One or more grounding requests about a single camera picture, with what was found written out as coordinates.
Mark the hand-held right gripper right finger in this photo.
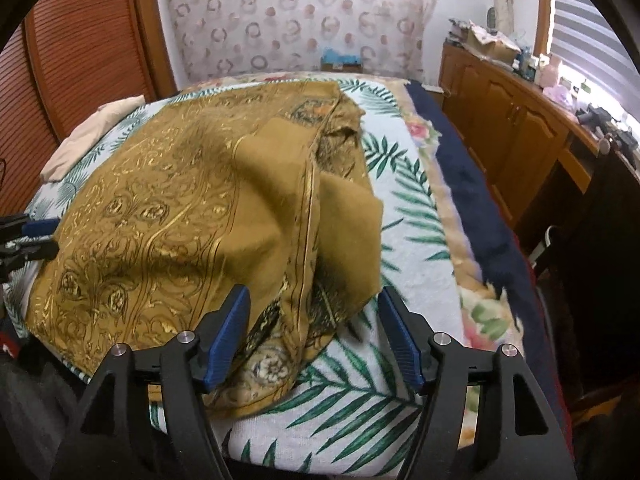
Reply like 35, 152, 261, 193
377, 286, 576, 480

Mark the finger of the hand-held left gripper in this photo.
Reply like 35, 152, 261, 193
0, 240, 58, 281
0, 214, 57, 241

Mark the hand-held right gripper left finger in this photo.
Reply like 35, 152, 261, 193
50, 284, 252, 480

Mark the golden patterned garment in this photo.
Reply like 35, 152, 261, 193
25, 80, 386, 418

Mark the floral blanket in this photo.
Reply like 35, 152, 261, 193
190, 72, 526, 451

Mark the red and black cloth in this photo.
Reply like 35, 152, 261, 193
0, 305, 56, 391

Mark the beige cloth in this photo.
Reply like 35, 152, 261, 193
40, 95, 148, 183

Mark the leaf print towel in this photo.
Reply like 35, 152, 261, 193
5, 77, 468, 466

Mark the navy bed sheet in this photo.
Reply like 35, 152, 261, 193
405, 80, 571, 441

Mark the wooden wardrobe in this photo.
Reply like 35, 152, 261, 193
0, 0, 176, 216

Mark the wooden cabinet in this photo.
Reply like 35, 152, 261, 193
439, 42, 608, 231

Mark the small cardboard box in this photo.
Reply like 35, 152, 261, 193
321, 57, 362, 73

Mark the blue cloth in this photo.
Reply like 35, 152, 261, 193
322, 47, 361, 63

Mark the pink bag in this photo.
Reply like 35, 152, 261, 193
542, 57, 576, 106

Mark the open cardboard box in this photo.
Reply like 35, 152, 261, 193
467, 25, 521, 61

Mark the circle pattern cloth cover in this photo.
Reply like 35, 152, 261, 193
152, 0, 441, 86

